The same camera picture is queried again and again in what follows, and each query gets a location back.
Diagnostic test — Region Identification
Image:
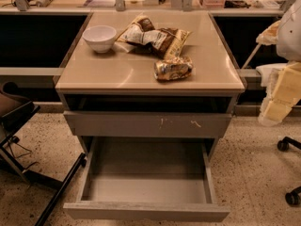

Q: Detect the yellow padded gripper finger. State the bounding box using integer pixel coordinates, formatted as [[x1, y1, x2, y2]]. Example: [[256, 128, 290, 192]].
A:
[[258, 61, 301, 126], [256, 21, 280, 45]]

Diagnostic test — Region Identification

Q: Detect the crushed orange soda can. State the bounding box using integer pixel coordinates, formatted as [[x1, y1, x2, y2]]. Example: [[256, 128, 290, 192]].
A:
[[154, 56, 194, 81]]

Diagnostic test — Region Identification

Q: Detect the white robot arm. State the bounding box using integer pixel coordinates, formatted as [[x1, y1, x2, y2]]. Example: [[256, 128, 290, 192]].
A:
[[256, 0, 301, 126]]

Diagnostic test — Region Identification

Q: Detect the grey drawer cabinet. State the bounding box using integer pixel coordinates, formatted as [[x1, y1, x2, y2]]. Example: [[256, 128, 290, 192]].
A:
[[55, 10, 245, 154]]

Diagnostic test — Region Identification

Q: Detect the open grey lower drawer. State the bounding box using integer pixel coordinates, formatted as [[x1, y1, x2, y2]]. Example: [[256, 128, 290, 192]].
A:
[[64, 137, 230, 222]]

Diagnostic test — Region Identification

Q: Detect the grey closed drawer front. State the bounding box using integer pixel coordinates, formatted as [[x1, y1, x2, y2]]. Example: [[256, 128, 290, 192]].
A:
[[64, 111, 231, 138]]

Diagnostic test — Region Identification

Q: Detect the white chair armrest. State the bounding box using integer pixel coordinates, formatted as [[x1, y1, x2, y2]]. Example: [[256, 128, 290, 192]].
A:
[[256, 63, 286, 88]]

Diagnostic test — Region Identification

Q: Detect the brown chip bag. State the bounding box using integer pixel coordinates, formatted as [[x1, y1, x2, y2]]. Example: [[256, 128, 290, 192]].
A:
[[117, 15, 191, 59]]

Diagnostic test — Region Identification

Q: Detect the black chair wheel base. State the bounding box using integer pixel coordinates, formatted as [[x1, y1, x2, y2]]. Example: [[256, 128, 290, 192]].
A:
[[277, 136, 301, 206]]

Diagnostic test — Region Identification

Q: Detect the white ceramic bowl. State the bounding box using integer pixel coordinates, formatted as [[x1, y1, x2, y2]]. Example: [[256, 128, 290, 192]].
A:
[[82, 25, 117, 53]]

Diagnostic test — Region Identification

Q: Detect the black office chair left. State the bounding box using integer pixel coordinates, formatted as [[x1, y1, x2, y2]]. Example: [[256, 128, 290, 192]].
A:
[[0, 81, 87, 226]]

